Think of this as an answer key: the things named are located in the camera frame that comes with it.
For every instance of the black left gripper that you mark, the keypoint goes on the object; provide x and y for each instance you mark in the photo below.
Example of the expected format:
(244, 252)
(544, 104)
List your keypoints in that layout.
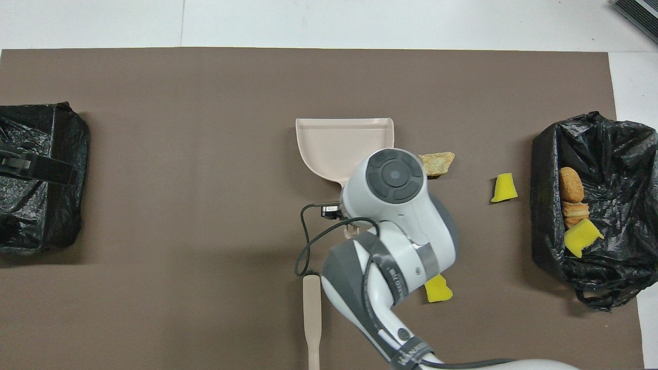
(13, 163)

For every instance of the beige plastic dustpan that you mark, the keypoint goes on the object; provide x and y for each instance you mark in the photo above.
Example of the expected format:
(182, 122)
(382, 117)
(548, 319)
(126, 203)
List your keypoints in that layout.
(334, 144)

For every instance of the beige brush with black bristles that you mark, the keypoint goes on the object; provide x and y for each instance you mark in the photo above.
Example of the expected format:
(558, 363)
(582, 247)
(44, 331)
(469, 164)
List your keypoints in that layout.
(311, 318)

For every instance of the angular pale bread chunk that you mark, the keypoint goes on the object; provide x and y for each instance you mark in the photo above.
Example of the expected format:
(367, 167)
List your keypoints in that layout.
(440, 162)

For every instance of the brown fried bread roll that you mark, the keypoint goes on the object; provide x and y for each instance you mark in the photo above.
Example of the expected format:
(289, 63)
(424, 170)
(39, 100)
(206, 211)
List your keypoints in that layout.
(570, 185)

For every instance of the lumpy pale bread piece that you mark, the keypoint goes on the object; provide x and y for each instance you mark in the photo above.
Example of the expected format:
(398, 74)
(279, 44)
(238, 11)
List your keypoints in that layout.
(574, 210)

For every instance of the notched yellow sponge piece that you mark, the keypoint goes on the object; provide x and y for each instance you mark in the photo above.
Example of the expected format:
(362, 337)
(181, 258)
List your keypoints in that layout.
(581, 237)

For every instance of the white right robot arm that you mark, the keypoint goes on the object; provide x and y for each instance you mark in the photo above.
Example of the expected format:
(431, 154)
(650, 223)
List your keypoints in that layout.
(396, 241)

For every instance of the bin with black bag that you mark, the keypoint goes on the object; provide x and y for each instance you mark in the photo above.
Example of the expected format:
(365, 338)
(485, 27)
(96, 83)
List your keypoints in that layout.
(41, 221)
(617, 154)

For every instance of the brown table mat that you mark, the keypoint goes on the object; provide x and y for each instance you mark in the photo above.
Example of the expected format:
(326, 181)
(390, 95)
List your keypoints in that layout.
(205, 128)

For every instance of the dark grey ribbed object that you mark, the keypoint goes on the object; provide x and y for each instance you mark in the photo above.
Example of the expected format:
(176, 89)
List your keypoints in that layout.
(642, 13)

